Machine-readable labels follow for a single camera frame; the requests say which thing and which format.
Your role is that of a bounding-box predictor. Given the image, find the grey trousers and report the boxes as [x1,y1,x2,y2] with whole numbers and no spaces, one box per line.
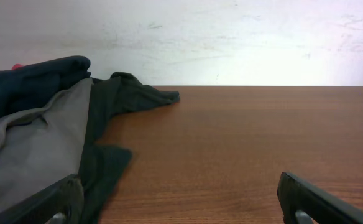
[0,78,93,213]

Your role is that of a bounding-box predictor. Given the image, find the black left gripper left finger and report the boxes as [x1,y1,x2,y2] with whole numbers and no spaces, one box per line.
[0,174,84,224]

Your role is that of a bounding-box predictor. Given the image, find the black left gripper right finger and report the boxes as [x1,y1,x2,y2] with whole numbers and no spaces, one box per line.
[277,172,363,224]

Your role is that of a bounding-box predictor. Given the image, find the dark green black garment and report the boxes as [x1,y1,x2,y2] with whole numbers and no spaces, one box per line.
[78,72,180,223]

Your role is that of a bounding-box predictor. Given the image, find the red garment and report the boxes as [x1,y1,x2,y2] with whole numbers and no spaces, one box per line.
[11,64,23,70]

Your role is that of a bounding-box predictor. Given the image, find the navy blue shorts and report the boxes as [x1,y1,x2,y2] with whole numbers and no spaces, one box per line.
[0,56,91,118]

